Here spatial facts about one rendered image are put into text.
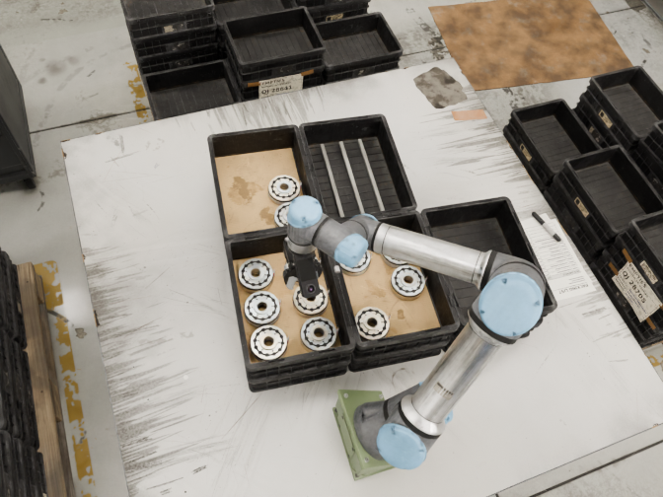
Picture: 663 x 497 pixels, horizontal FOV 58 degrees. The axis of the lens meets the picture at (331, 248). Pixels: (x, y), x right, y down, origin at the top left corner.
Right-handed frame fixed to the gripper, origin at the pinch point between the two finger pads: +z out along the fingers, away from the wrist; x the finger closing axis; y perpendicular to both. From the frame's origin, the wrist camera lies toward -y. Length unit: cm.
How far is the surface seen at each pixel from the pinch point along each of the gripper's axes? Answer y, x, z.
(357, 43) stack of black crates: 153, -71, 59
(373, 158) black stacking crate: 49, -39, 15
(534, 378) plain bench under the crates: -34, -66, 28
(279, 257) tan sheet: 18.2, 1.7, 14.7
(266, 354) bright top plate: -12.2, 12.6, 12.0
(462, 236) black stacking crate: 12, -57, 15
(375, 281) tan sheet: 3.4, -24.5, 14.7
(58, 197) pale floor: 120, 85, 98
